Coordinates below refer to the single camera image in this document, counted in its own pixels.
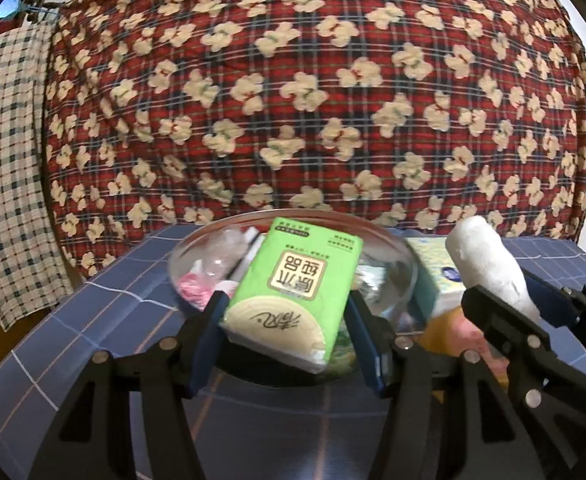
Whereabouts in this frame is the round metal tin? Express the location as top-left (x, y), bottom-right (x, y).
top-left (168, 209), bottom-right (418, 388)

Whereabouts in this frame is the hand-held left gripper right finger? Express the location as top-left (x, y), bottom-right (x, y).
top-left (344, 294), bottom-right (544, 480)

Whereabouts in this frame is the white cotton roll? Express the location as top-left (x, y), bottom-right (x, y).
top-left (445, 216), bottom-right (541, 322)

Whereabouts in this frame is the blue plaid bed sheet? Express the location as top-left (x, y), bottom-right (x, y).
top-left (0, 222), bottom-right (586, 480)

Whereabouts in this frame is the clear plastic bag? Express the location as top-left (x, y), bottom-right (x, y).
top-left (193, 227), bottom-right (254, 291)

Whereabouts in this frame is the beige checked cloth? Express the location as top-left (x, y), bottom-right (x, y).
top-left (0, 22), bottom-right (76, 332)

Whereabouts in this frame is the orange pink packet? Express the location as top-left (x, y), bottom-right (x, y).
top-left (450, 317), bottom-right (506, 367)

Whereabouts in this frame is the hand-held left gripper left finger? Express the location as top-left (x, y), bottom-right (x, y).
top-left (28, 291), bottom-right (230, 480)

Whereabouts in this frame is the red plaid bear-print blanket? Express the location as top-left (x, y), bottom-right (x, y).
top-left (43, 0), bottom-right (586, 281)

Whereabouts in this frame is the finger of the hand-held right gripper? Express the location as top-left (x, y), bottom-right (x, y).
top-left (460, 284), bottom-right (550, 362)
top-left (523, 269), bottom-right (586, 332)

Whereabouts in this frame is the pale floral tissue box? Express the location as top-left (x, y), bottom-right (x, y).
top-left (405, 236), bottom-right (468, 326)

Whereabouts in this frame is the green tissue pack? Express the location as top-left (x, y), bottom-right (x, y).
top-left (219, 217), bottom-right (364, 375)

